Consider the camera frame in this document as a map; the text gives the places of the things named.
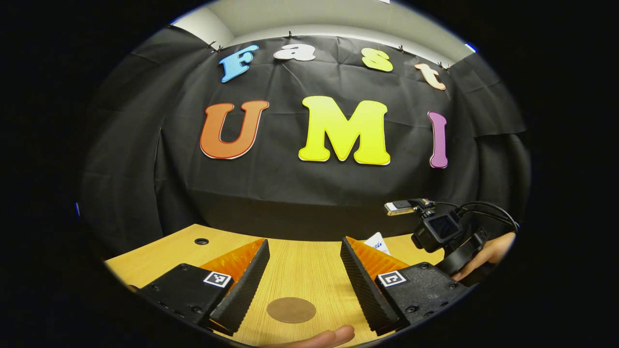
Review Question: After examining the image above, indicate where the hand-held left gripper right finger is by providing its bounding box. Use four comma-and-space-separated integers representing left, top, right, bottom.
340, 236, 472, 336

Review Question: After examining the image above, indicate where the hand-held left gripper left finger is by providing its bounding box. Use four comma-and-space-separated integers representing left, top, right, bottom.
135, 238, 270, 336

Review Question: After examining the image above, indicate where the white toothpaste tube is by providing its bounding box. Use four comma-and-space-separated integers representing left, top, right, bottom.
363, 232, 391, 256

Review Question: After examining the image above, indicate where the brown round coaster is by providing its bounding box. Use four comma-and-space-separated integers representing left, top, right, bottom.
266, 297, 317, 324

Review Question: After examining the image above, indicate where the wooden desktop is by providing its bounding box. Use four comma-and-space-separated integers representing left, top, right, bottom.
104, 223, 460, 348

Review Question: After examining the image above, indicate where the black backdrop cloth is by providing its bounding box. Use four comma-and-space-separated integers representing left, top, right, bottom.
80, 27, 532, 261

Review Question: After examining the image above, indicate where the black cable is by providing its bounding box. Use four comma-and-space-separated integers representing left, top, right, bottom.
462, 209, 517, 230
459, 201, 520, 229

